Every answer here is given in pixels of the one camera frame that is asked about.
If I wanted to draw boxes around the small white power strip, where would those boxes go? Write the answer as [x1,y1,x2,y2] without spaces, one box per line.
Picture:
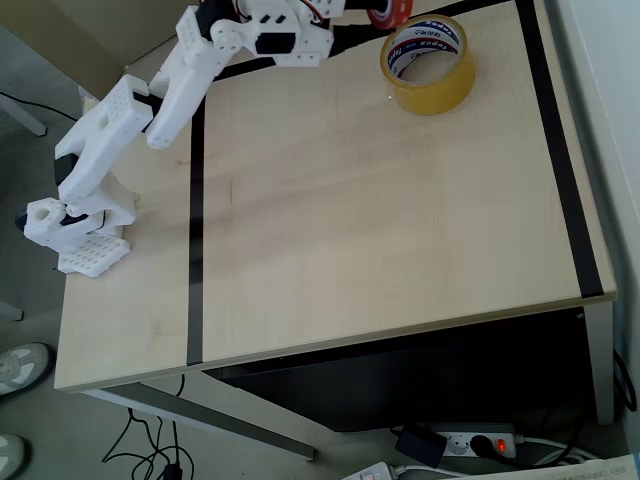
[341,460,397,480]

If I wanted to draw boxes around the black power adapter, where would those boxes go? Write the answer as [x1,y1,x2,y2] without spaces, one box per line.
[393,423,448,470]

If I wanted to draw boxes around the white power strip red switch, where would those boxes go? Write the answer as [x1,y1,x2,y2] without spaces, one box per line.
[418,422,517,460]

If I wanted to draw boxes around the black round plug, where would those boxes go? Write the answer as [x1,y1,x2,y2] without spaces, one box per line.
[468,433,497,460]

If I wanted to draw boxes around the red tape roll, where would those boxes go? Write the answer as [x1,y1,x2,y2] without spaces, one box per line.
[368,0,416,31]

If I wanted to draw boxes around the grey metal table frame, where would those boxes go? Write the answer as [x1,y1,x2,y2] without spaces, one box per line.
[79,381,318,462]

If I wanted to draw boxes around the yellow packing tape roll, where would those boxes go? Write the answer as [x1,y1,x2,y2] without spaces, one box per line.
[379,13,477,117]

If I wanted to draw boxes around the grey metal table leg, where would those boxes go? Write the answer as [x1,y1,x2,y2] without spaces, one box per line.
[581,298,616,427]

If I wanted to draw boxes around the black looped cable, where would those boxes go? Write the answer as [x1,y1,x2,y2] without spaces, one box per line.
[612,348,635,417]

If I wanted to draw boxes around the grey furniture leg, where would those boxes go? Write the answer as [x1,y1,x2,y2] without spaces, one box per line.
[0,298,25,323]

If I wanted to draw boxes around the black floor cable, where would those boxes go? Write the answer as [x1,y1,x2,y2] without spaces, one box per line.
[102,373,196,480]

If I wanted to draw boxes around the white power cable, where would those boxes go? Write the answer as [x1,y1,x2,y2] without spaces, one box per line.
[513,435,594,467]

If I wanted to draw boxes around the white grey sneaker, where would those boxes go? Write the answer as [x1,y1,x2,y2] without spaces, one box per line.
[0,433,30,480]
[0,341,54,397]

